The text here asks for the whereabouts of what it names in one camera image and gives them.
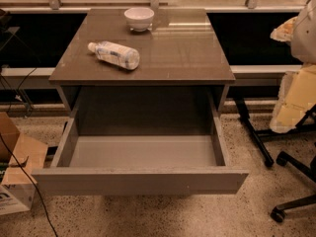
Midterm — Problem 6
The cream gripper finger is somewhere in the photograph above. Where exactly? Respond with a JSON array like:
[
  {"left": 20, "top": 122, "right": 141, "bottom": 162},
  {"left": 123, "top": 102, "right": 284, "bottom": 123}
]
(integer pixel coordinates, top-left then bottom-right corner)
[
  {"left": 270, "top": 17, "right": 297, "bottom": 42},
  {"left": 270, "top": 64, "right": 316, "bottom": 133}
]

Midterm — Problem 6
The grey top drawer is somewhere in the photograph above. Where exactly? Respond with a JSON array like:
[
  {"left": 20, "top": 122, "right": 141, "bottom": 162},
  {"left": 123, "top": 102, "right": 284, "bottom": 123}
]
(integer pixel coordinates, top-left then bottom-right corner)
[{"left": 32, "top": 89, "right": 250, "bottom": 197}]

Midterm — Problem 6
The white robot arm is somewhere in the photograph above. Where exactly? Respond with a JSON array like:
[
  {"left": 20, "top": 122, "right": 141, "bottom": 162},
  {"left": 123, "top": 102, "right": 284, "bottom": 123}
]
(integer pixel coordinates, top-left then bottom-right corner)
[{"left": 270, "top": 0, "right": 316, "bottom": 133}]

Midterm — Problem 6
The grey drawer cabinet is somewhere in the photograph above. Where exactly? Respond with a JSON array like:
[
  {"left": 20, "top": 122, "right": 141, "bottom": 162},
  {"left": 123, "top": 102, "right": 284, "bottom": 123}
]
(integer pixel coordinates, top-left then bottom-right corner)
[{"left": 49, "top": 9, "right": 235, "bottom": 111}]

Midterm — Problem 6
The white ceramic bowl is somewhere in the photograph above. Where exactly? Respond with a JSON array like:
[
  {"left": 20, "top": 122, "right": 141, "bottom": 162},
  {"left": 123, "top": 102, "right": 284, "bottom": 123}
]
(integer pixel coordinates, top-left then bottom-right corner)
[{"left": 124, "top": 7, "right": 155, "bottom": 32}]

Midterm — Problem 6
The clear plastic water bottle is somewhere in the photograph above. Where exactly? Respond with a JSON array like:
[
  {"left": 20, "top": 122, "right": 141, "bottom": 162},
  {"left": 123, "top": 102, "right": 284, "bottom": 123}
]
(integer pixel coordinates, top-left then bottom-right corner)
[{"left": 88, "top": 41, "right": 140, "bottom": 70}]

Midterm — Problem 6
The brown cardboard box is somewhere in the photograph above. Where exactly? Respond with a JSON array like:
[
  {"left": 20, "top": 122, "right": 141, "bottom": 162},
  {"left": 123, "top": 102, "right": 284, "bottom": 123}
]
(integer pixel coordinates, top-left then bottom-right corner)
[{"left": 0, "top": 113, "right": 48, "bottom": 215}]

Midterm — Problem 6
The black floor cable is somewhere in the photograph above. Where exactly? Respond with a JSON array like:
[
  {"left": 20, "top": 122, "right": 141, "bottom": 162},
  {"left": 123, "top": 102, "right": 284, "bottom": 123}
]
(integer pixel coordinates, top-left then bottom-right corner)
[{"left": 0, "top": 133, "right": 59, "bottom": 237}]

